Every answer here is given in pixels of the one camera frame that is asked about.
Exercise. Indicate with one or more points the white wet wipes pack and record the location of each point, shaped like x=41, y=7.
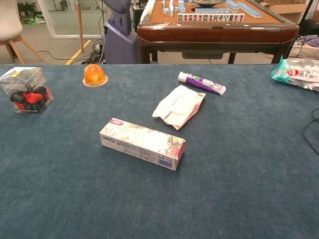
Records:
x=179, y=104

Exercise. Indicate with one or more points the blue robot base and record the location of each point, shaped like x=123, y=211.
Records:
x=119, y=42

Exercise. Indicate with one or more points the white floral toothpaste box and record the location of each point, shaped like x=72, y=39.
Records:
x=139, y=139

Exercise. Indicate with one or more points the clear box with red-black items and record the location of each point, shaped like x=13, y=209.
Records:
x=27, y=92

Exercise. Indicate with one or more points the purple white toothpaste tube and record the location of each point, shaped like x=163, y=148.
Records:
x=202, y=83

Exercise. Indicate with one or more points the orange jelly cup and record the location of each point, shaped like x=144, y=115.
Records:
x=94, y=74

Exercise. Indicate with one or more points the brown mahjong table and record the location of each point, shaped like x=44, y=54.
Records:
x=216, y=32

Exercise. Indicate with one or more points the scattered blue-backed mahjong tile cluster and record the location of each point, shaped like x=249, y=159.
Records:
x=172, y=8

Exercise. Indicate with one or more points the face-up mahjong tile row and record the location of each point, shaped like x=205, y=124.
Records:
x=211, y=17

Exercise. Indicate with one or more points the blue table cloth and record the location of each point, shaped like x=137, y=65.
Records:
x=74, y=199

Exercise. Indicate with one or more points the short blue-backed mahjong tile row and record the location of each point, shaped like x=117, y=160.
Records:
x=211, y=10

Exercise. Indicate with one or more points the wooden pole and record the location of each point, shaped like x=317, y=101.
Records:
x=80, y=25

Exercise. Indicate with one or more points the blue-backed mahjong tile stack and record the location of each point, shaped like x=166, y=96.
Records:
x=232, y=6

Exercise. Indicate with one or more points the teal silver snack bag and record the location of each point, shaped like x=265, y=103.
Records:
x=294, y=74

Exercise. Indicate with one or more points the long blue-backed mahjong tile row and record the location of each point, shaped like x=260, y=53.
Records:
x=250, y=10

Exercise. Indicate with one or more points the white plastic basket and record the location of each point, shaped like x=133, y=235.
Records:
x=301, y=51

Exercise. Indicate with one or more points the green floor object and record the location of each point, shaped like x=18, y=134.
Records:
x=35, y=19

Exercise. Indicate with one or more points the purple cloth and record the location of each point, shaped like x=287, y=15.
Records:
x=312, y=41

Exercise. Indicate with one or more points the potted green plant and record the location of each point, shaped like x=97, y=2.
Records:
x=27, y=7

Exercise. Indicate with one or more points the white chair with wooden legs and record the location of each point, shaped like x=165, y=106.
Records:
x=10, y=22

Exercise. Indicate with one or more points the glass partition with white frame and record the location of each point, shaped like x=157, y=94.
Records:
x=64, y=20

